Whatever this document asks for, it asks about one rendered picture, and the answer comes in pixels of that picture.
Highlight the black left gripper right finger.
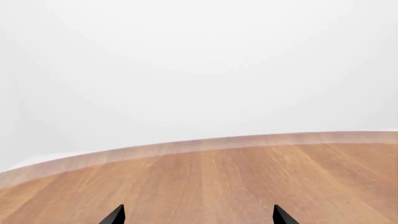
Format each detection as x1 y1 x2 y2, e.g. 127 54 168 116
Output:
272 203 300 224

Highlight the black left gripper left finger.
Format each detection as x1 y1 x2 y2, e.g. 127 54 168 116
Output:
98 203 126 224

